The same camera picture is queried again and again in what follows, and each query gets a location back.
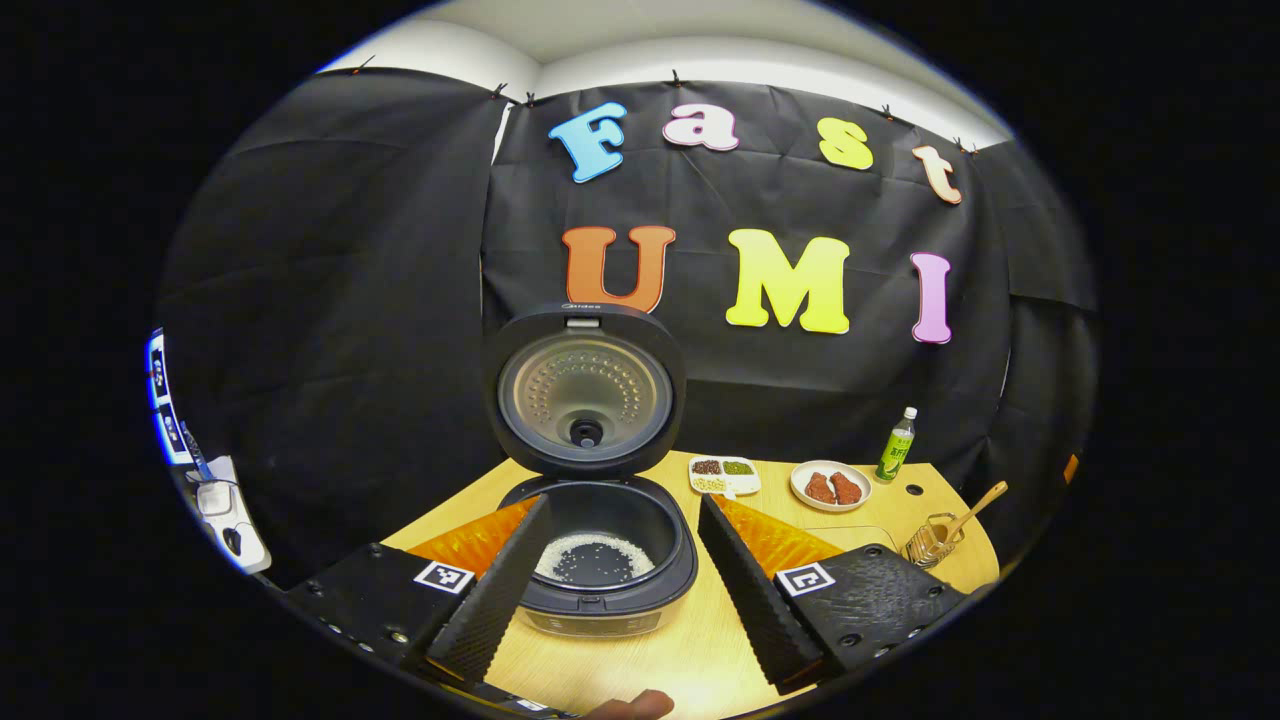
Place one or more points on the brown meat piece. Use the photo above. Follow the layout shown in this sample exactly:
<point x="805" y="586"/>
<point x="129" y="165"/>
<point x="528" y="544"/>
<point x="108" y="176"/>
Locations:
<point x="820" y="487"/>
<point x="847" y="487"/>

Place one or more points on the green drink bottle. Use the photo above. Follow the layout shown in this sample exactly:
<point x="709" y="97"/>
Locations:
<point x="896" y="450"/>

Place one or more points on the white power strip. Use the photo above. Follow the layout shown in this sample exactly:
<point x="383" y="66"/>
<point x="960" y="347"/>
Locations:
<point x="235" y="530"/>

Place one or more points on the wooden spoon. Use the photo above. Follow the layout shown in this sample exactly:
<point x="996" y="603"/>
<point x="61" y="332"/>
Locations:
<point x="975" y="507"/>

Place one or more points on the clear rice container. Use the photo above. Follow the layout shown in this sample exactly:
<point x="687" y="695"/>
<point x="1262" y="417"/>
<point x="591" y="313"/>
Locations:
<point x="862" y="535"/>

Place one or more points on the black silver rice cooker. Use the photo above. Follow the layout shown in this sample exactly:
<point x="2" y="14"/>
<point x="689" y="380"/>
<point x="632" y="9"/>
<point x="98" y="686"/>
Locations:
<point x="590" y="390"/>

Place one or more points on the white divided bean dish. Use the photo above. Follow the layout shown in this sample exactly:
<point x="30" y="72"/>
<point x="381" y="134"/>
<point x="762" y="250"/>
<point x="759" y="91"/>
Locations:
<point x="725" y="478"/>

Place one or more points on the blue bordered wall sign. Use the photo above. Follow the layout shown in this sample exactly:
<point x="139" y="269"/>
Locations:
<point x="165" y="400"/>

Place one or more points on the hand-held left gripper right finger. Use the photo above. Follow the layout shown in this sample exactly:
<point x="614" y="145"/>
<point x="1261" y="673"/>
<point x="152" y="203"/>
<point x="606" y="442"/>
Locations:
<point x="750" y="590"/>

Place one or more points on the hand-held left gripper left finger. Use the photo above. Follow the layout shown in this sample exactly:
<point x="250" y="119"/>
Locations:
<point x="500" y="590"/>

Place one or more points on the black backdrop cloth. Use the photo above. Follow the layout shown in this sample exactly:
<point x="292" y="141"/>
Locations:
<point x="350" y="300"/>

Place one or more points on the white round plate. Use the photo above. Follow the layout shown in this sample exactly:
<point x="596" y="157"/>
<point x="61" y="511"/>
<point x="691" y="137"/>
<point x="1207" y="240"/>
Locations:
<point x="830" y="505"/>

